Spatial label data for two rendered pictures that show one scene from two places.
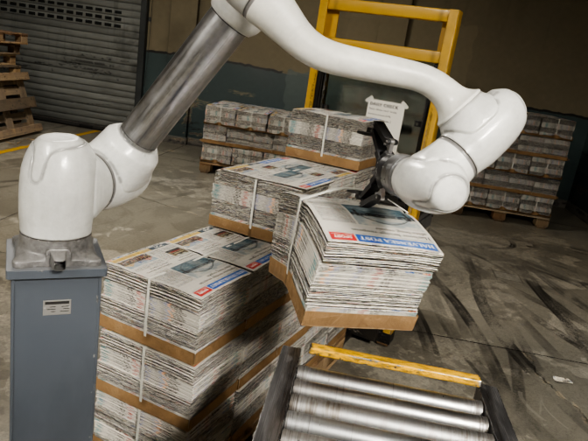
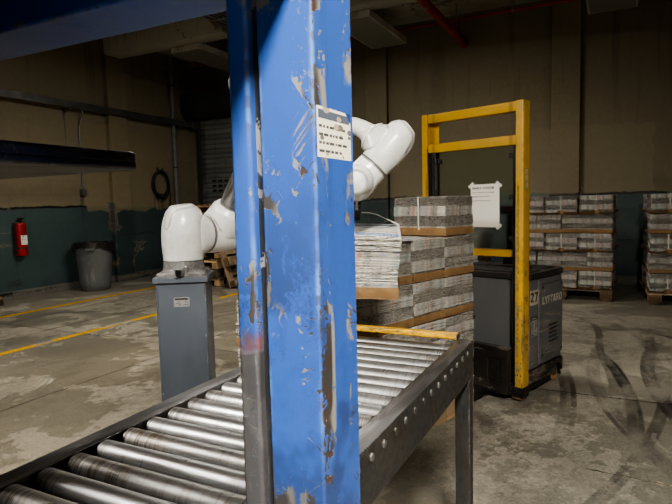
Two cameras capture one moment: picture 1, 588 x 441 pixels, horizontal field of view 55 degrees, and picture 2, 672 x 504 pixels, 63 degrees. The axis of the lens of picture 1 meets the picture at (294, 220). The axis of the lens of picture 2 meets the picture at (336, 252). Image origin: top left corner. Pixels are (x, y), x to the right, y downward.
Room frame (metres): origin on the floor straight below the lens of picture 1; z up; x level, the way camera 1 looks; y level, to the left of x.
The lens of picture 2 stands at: (-0.56, -0.81, 1.26)
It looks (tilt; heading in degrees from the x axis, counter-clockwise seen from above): 5 degrees down; 22
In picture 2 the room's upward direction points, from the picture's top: 1 degrees counter-clockwise
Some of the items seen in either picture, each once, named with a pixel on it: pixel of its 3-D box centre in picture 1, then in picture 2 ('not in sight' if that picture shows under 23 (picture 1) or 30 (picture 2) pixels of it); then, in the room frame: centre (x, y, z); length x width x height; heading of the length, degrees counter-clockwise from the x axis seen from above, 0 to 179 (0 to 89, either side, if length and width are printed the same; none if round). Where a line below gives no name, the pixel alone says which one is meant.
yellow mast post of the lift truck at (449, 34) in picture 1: (416, 182); (519, 246); (3.00, -0.62, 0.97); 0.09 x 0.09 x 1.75; 66
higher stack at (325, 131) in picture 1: (318, 241); (433, 302); (2.74, -0.14, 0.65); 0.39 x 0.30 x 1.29; 66
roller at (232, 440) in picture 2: not in sight; (234, 445); (0.37, -0.21, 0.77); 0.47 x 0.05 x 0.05; 85
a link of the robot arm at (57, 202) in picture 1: (60, 182); (184, 231); (1.24, 0.53, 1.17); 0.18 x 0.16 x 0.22; 166
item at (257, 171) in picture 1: (278, 175); not in sight; (2.20, 0.09, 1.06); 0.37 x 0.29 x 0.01; 67
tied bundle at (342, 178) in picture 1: (302, 192); (402, 258); (2.47, -0.02, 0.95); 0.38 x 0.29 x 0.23; 66
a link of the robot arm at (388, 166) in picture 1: (403, 176); not in sight; (1.16, -0.21, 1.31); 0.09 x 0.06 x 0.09; 109
